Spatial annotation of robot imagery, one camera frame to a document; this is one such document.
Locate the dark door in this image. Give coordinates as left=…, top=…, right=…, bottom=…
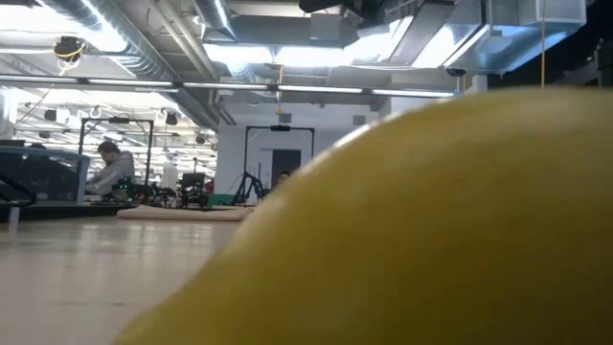
left=271, top=148, right=303, bottom=186

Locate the rectangular silver air duct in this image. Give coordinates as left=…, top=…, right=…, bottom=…
left=444, top=0, right=588, bottom=76

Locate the yellow hanging cord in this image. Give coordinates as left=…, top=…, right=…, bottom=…
left=539, top=0, right=547, bottom=90

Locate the black metal gantry frame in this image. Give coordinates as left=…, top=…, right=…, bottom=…
left=79, top=117, right=155, bottom=193

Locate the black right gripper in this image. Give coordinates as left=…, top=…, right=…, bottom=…
left=299, top=0, right=384, bottom=14

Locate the yellow lemon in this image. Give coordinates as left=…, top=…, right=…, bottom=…
left=112, top=85, right=613, bottom=345

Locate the black background chair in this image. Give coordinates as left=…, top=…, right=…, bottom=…
left=179, top=171, right=208, bottom=208

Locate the white mesh office chair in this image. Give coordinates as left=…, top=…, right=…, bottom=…
left=0, top=145, right=91, bottom=207

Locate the ceiling device with yellow cable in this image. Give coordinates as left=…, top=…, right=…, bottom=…
left=52, top=35, right=87, bottom=63

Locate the black looped gripper cable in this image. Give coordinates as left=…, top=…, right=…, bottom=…
left=0, top=171, right=38, bottom=208

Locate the grey ceiling box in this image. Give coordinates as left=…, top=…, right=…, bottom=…
left=309, top=11, right=344, bottom=42

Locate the black gantry with camera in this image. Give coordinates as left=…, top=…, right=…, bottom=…
left=242, top=124, right=316, bottom=193

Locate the long ceiling tube light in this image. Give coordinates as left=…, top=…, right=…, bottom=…
left=0, top=74, right=456, bottom=100

